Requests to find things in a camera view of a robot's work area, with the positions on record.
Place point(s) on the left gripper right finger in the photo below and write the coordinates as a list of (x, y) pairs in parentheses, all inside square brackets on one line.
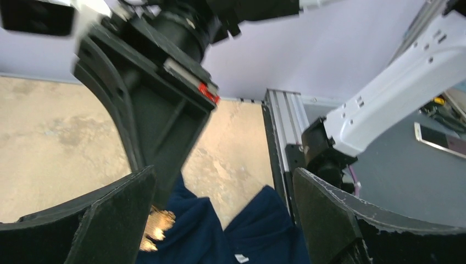
[(341, 228)]

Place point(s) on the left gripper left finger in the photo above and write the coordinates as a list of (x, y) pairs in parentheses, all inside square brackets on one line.
[(103, 226)]

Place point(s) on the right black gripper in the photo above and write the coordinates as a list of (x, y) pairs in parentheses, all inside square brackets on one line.
[(157, 122)]

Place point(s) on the orange glitter leaf brooch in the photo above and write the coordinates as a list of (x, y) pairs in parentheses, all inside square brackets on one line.
[(157, 223)]

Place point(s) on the navy blue t-shirt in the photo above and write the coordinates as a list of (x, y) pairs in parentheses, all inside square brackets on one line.
[(262, 232)]

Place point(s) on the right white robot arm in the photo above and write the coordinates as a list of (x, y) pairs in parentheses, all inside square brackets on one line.
[(432, 64)]

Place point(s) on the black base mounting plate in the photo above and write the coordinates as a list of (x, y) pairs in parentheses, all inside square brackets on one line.
[(287, 182)]

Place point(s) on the aluminium frame rail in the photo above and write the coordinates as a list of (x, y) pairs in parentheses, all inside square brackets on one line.
[(291, 113)]

